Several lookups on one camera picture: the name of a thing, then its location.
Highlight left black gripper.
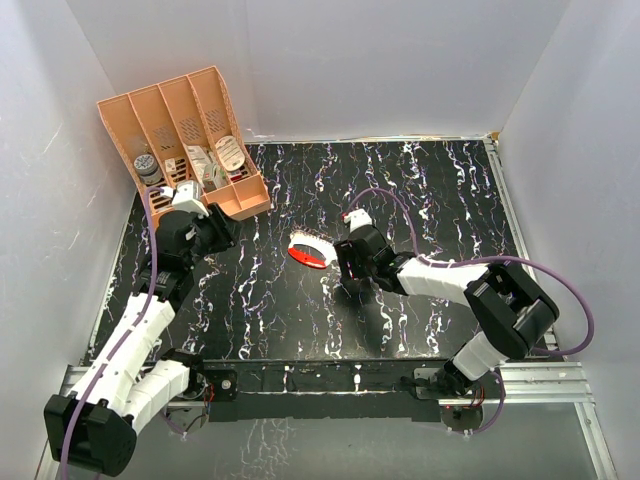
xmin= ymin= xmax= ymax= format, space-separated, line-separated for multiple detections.
xmin=184 ymin=203 xmax=243 ymax=270

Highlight oval white tin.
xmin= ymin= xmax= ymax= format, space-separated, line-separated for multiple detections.
xmin=215 ymin=135 xmax=246 ymax=172

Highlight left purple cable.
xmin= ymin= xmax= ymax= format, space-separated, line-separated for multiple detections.
xmin=58 ymin=185 xmax=174 ymax=480

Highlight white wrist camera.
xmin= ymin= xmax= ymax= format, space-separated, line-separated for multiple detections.
xmin=342 ymin=208 xmax=373 ymax=233
xmin=171 ymin=180 xmax=209 ymax=217

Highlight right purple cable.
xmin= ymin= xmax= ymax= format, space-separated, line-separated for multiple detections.
xmin=345 ymin=188 xmax=595 ymax=357

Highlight peach desk organizer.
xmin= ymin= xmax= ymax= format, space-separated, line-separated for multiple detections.
xmin=97 ymin=66 xmax=271 ymax=220

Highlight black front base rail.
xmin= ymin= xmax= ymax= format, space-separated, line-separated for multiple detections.
xmin=202 ymin=358 xmax=506 ymax=424

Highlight white small boxes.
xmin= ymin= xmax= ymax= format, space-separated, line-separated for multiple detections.
xmin=185 ymin=145 xmax=228 ymax=192

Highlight red keyring with keys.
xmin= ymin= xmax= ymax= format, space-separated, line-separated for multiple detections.
xmin=287 ymin=230 xmax=337 ymax=270

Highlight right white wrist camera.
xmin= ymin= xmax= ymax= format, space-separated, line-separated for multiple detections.
xmin=342 ymin=208 xmax=373 ymax=233

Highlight small red-white box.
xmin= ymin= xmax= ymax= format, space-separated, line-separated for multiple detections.
xmin=164 ymin=157 xmax=185 ymax=176

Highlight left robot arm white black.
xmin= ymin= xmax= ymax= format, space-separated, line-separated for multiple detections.
xmin=44 ymin=204 xmax=238 ymax=477

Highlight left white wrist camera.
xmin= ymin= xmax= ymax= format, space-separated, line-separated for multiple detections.
xmin=171 ymin=180 xmax=209 ymax=217

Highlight aluminium frame rail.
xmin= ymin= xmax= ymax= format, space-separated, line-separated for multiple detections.
xmin=37 ymin=362 xmax=619 ymax=480

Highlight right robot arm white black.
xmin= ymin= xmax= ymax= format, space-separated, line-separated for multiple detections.
xmin=334 ymin=225 xmax=559 ymax=397

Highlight purple cable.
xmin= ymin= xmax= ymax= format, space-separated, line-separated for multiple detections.
xmin=58 ymin=185 xmax=174 ymax=480
xmin=345 ymin=188 xmax=595 ymax=357

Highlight grey round jar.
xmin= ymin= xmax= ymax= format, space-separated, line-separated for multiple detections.
xmin=133 ymin=153 xmax=163 ymax=186

